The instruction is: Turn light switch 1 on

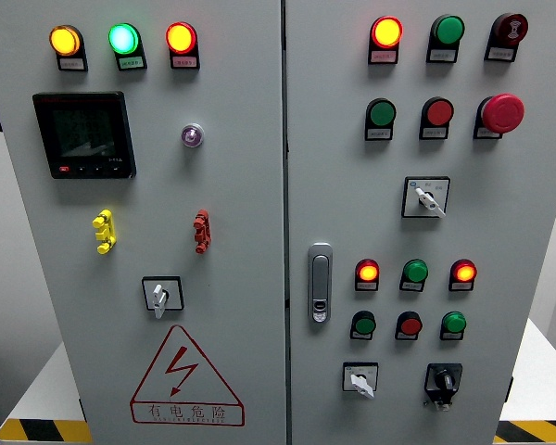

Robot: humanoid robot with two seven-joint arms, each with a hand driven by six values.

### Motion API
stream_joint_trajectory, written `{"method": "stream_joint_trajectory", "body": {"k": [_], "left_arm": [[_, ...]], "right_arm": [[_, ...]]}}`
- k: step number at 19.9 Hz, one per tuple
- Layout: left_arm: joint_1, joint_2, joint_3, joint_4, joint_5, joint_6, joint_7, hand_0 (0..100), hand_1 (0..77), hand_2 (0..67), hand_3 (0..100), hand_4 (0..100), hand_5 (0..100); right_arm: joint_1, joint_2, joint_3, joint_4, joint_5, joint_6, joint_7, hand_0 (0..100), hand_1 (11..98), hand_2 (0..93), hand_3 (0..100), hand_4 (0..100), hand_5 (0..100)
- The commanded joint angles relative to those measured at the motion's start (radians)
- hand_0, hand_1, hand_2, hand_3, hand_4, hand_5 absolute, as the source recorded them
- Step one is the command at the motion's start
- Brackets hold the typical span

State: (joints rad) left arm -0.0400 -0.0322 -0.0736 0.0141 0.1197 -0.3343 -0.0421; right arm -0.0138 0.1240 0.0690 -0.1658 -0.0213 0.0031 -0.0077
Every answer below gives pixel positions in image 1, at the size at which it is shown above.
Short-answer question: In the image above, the grey door with warning triangle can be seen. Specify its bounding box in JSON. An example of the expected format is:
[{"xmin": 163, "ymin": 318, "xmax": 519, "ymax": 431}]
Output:
[{"xmin": 0, "ymin": 0, "xmax": 288, "ymax": 445}]

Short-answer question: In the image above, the silver door lock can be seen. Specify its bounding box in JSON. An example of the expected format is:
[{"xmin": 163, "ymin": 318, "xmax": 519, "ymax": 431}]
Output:
[{"xmin": 307, "ymin": 242, "xmax": 334, "ymax": 325}]

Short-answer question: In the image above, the grey door with silver lock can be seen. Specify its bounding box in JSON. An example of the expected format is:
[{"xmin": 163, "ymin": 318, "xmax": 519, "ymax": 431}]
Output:
[{"xmin": 284, "ymin": 0, "xmax": 556, "ymax": 445}]

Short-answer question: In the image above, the small red round lamp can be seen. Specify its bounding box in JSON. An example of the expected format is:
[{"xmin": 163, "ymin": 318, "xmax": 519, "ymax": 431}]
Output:
[
  {"xmin": 355, "ymin": 258, "xmax": 381, "ymax": 284},
  {"xmin": 449, "ymin": 259, "xmax": 478, "ymax": 284}
]

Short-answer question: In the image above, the round white lamp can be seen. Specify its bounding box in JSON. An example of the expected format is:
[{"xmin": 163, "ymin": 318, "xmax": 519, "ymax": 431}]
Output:
[{"xmin": 181, "ymin": 122, "xmax": 206, "ymax": 149}]

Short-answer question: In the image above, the small green push button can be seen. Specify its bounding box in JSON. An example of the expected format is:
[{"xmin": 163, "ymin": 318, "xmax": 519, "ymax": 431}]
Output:
[{"xmin": 350, "ymin": 310, "xmax": 377, "ymax": 336}]

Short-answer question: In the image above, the small green round lamp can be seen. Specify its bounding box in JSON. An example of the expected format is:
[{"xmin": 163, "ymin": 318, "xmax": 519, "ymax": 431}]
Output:
[
  {"xmin": 441, "ymin": 311, "xmax": 468, "ymax": 335},
  {"xmin": 401, "ymin": 259, "xmax": 430, "ymax": 284}
]

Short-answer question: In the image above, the large green push button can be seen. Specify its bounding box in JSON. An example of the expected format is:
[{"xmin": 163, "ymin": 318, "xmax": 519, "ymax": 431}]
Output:
[{"xmin": 365, "ymin": 97, "xmax": 398, "ymax": 129}]

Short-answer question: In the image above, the small red push button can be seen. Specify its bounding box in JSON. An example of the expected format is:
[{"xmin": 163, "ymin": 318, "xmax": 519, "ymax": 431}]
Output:
[{"xmin": 396, "ymin": 311, "xmax": 423, "ymax": 337}]

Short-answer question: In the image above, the red warning triangle sticker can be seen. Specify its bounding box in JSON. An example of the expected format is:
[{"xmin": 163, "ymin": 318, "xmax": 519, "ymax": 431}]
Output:
[{"xmin": 129, "ymin": 324, "xmax": 246, "ymax": 427}]

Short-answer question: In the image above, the large red push button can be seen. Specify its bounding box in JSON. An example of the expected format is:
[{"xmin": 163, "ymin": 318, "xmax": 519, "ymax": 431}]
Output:
[{"xmin": 421, "ymin": 96, "xmax": 455, "ymax": 128}]

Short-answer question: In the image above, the large red orange lamp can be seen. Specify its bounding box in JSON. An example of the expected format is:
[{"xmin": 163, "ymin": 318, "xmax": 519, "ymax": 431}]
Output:
[
  {"xmin": 369, "ymin": 15, "xmax": 404, "ymax": 49},
  {"xmin": 165, "ymin": 21, "xmax": 199, "ymax": 56}
]

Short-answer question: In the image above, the black display meter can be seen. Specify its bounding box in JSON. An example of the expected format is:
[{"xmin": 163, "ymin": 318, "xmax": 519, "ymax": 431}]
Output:
[{"xmin": 32, "ymin": 90, "xmax": 138, "ymax": 181}]

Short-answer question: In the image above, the large bright green lamp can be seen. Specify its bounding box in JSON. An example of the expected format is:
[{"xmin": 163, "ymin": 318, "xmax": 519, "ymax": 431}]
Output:
[{"xmin": 107, "ymin": 22, "xmax": 143, "ymax": 57}]

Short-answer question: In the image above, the large red stop button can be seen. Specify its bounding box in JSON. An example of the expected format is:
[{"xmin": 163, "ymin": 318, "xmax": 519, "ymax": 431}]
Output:
[{"xmin": 475, "ymin": 93, "xmax": 525, "ymax": 135}]

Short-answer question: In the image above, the large dark green lamp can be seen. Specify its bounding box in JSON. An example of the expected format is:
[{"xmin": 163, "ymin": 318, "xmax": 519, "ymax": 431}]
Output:
[{"xmin": 429, "ymin": 14, "xmax": 466, "ymax": 48}]

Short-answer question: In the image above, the large yellow round lamp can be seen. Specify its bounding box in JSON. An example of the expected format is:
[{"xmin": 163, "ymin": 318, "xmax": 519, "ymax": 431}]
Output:
[{"xmin": 49, "ymin": 24, "xmax": 85, "ymax": 59}]

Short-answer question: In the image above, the dark red round buzzer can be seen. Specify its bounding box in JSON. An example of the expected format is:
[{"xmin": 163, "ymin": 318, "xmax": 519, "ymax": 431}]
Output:
[{"xmin": 490, "ymin": 12, "xmax": 529, "ymax": 48}]

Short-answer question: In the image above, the small red handle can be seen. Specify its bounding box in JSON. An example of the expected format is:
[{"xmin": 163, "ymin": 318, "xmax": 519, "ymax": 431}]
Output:
[{"xmin": 193, "ymin": 209, "xmax": 211, "ymax": 255}]

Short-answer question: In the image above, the blue marked white turn switch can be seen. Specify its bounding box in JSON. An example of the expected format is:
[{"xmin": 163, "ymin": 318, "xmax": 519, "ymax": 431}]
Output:
[{"xmin": 400, "ymin": 175, "xmax": 451, "ymax": 220}]

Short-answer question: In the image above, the small yellow handle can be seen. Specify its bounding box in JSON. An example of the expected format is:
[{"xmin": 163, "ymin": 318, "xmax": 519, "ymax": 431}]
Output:
[{"xmin": 92, "ymin": 209, "xmax": 118, "ymax": 255}]

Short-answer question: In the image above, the small white handle turn switch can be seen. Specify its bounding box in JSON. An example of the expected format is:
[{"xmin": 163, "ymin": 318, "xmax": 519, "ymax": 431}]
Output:
[{"xmin": 342, "ymin": 362, "xmax": 380, "ymax": 400}]

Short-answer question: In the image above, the black handle turn switch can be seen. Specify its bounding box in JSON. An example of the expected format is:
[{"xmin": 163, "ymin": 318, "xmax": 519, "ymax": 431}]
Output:
[{"xmin": 423, "ymin": 362, "xmax": 463, "ymax": 412}]

